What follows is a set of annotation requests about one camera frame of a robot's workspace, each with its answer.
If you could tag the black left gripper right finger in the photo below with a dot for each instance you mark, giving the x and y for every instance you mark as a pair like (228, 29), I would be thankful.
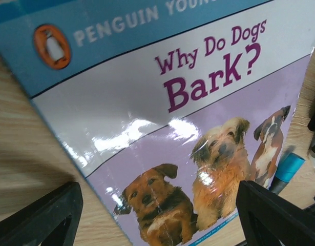
(268, 219)

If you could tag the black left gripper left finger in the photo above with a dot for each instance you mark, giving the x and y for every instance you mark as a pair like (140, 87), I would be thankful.
(51, 220)

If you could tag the dog picture book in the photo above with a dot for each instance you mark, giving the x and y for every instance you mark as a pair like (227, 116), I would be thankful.
(164, 106)

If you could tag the blue black highlighter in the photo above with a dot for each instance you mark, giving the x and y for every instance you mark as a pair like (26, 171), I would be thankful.
(288, 166)

